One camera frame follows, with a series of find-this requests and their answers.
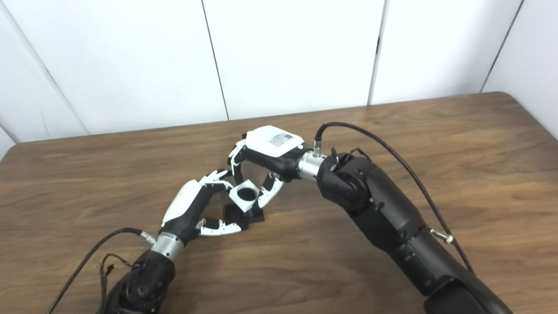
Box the black peg with square base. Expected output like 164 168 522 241
223 203 265 225

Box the white square piece with hole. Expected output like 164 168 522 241
230 179 261 213

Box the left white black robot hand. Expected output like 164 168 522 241
161 169 249 247

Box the thick black left wrist cable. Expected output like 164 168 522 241
46 228 157 314

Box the thin black arm wire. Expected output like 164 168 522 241
329 147 373 164
99 253 136 306

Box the thin black left arm wire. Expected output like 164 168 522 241
99 253 136 306

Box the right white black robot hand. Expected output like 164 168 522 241
228 125 308 208

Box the thin black right arm wire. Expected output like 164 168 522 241
329 147 373 164

